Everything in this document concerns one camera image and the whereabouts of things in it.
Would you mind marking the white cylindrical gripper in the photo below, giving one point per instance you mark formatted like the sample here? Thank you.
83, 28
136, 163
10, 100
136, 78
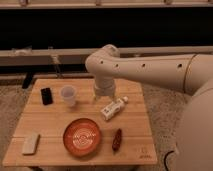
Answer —
104, 86

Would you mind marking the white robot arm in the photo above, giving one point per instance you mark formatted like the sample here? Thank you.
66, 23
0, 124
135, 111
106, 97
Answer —
189, 74

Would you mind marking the white squeeze bottle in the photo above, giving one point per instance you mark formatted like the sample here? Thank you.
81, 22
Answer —
114, 107

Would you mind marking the translucent plastic cup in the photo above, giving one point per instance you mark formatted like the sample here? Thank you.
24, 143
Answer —
68, 94

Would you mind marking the dark red chili pepper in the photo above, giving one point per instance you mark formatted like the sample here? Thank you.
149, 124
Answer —
117, 140

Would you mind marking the orange ribbed bowl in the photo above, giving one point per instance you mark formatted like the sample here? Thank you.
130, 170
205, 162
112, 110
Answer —
82, 137

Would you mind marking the wooden table board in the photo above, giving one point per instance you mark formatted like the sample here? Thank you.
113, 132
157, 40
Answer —
50, 121

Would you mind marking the black rectangular block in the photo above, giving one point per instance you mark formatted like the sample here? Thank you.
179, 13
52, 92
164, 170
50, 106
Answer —
46, 96

